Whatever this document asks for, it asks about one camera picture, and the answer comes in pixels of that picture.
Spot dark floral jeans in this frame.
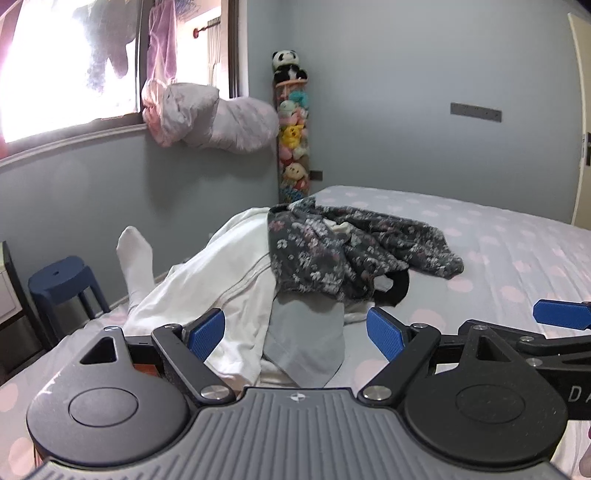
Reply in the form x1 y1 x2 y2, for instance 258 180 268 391
267 197 464 303

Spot black and grey garment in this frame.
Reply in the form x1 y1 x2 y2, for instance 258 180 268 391
344 270 410 325

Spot polka dot bed sheet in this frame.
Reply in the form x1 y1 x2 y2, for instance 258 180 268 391
1 186 590 479

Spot white cream garment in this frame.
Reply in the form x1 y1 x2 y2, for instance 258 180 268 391
123 208 276 391

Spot cream door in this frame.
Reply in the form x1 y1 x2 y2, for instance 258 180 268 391
566 11 591 227

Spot white sock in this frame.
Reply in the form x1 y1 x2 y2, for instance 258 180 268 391
116 226 155 314

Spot blue plastic stool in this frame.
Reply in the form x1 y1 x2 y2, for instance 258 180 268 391
28 256 111 346

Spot plush toy tube holder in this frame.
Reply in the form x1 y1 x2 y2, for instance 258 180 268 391
274 79 311 203

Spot purple hanging garment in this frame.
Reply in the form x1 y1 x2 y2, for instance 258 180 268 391
146 0 176 85

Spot panda plush toy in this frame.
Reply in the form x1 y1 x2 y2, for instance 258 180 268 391
271 50 308 84

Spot wall socket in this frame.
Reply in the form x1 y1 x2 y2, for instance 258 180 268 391
310 170 324 181

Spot grey wall switch panel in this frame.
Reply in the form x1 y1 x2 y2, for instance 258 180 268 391
450 102 502 123

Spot window frame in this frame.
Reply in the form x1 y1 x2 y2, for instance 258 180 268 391
0 0 246 172

